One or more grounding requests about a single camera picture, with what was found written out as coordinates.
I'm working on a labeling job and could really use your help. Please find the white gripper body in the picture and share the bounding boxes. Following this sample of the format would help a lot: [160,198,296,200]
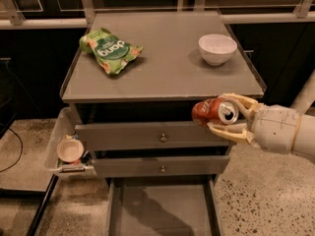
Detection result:
[251,105,300,154]

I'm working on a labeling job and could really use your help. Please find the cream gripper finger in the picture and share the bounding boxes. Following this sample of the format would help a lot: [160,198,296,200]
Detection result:
[207,122,255,145]
[218,93,264,122]

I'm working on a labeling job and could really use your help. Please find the red coke can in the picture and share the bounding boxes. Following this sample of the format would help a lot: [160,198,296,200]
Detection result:
[191,98,239,126]

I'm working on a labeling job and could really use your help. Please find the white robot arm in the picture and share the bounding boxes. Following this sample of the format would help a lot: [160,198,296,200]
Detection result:
[207,71,315,163]

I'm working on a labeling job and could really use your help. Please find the grey bottom drawer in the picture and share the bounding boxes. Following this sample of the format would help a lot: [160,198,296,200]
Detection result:
[105,176,224,236]

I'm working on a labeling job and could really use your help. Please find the grey drawer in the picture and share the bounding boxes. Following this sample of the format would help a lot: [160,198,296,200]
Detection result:
[93,155,229,178]
[75,121,233,150]
[105,176,224,236]

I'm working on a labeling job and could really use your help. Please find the grey middle drawer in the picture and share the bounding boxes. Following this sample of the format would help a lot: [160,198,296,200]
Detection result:
[93,155,229,178]

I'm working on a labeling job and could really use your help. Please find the grey drawer cabinet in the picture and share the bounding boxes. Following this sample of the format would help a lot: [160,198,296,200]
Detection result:
[59,11,267,236]

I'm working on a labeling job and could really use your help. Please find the grey top drawer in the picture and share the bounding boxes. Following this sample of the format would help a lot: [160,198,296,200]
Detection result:
[75,121,233,150]

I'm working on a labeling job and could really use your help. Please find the green chip bag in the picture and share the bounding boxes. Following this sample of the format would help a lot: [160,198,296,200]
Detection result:
[79,29,144,76]

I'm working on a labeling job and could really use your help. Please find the small white bowl in bin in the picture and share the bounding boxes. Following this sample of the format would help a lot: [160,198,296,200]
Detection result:
[57,139,84,163]

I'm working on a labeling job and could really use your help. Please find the metal railing frame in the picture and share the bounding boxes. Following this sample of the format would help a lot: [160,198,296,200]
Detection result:
[0,0,315,30]

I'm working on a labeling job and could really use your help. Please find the black cable on floor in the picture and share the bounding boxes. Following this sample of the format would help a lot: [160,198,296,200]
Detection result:
[0,123,24,174]

